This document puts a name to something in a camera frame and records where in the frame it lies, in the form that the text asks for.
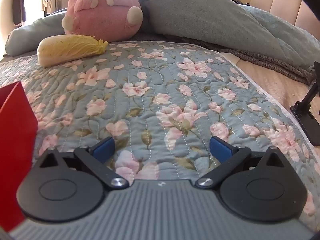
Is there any black phone stand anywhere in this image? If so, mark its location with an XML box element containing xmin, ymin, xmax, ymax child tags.
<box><xmin>290</xmin><ymin>61</ymin><xmax>320</xmax><ymax>145</ymax></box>

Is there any red paper box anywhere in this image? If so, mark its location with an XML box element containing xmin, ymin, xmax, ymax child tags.
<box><xmin>0</xmin><ymin>81</ymin><xmax>38</xmax><ymax>233</ymax></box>

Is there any light blue duvet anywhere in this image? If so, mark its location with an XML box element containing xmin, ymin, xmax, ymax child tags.
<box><xmin>5</xmin><ymin>0</ymin><xmax>320</xmax><ymax>74</ymax></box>

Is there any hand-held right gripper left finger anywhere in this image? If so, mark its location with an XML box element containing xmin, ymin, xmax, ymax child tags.
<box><xmin>32</xmin><ymin>137</ymin><xmax>130</xmax><ymax>191</ymax></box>

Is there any napa cabbage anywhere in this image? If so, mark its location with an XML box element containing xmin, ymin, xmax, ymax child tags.
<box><xmin>37</xmin><ymin>35</ymin><xmax>109</xmax><ymax>68</ymax></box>

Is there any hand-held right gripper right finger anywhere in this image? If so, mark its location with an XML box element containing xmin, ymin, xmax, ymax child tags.
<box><xmin>195</xmin><ymin>136</ymin><xmax>287</xmax><ymax>190</ymax></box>

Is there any beige bed sheet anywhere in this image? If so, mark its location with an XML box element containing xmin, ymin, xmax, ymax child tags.
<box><xmin>225</xmin><ymin>52</ymin><xmax>320</xmax><ymax>130</ymax></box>

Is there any pink plush rabbit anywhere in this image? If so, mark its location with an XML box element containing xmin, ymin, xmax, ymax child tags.
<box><xmin>62</xmin><ymin>0</ymin><xmax>143</xmax><ymax>42</ymax></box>

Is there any floral quilted bedspread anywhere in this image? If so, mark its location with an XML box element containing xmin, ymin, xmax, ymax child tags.
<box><xmin>0</xmin><ymin>41</ymin><xmax>320</xmax><ymax>218</ymax></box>

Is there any beige padded headboard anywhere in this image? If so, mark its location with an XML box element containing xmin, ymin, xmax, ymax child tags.
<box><xmin>235</xmin><ymin>0</ymin><xmax>318</xmax><ymax>34</ymax></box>

